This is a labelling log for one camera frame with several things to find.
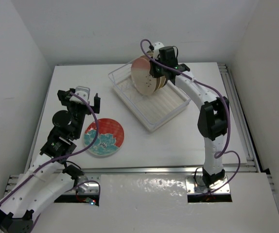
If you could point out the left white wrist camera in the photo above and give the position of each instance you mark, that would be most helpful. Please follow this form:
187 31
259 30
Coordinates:
80 93

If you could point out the white front cover panel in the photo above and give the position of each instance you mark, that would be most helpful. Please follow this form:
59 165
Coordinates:
138 203

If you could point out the tan plate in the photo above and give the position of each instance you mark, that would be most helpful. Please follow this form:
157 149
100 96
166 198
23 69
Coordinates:
162 79

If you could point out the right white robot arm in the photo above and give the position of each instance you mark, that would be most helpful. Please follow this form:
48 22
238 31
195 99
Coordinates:
214 118

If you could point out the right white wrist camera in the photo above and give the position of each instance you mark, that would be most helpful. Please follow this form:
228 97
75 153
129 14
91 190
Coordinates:
154 48

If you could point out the white wire dish rack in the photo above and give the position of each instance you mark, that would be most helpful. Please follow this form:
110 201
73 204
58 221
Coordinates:
122 77

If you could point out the cream drip tray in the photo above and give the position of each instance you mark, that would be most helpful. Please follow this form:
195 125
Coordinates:
155 110

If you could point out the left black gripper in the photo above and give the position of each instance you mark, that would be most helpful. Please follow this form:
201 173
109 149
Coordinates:
65 100

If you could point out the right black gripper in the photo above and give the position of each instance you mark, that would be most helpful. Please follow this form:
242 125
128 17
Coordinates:
153 72

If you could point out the small green circuit board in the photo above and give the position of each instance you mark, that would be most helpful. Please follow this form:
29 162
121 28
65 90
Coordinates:
83 198

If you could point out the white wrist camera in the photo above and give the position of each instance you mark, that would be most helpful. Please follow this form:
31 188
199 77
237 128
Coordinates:
154 48
80 93

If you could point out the pink cream branch plate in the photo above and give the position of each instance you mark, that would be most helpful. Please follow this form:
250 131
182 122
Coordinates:
141 78

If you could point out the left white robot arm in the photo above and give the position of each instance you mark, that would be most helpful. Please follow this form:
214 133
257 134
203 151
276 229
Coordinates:
49 176

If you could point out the red blue floral plate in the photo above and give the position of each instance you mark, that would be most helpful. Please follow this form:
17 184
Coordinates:
109 140

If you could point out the aluminium mounting rail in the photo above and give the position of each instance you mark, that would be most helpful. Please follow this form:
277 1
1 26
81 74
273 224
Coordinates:
94 173

